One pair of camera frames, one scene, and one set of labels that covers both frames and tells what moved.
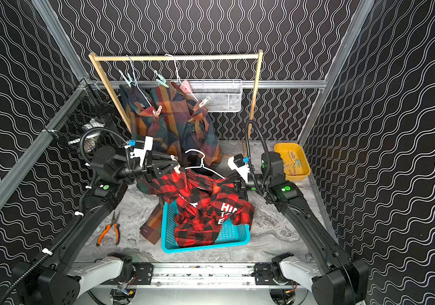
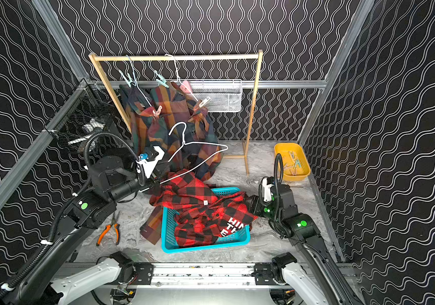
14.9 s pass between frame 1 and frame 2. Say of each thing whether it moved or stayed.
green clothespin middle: stayed
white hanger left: stayed
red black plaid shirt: stayed
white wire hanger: moved
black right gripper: moved
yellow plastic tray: stayed
